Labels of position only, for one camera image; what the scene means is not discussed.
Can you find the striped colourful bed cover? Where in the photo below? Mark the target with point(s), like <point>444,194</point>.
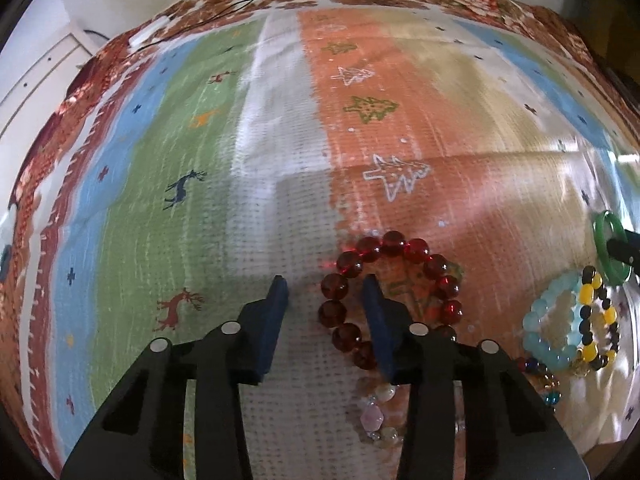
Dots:
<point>280,159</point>

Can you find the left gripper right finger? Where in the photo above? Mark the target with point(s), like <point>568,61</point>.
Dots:
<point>509,432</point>

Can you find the white wooden headboard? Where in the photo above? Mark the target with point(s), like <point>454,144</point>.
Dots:
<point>40,67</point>

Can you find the white charger adapter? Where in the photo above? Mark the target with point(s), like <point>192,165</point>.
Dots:
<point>148,31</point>

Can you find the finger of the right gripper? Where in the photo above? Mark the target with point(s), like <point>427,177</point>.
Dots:
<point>625,249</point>

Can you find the green jade bangle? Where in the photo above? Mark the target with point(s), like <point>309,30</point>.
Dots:
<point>606,226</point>

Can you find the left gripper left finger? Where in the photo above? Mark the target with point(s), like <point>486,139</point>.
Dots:
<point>137,433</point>

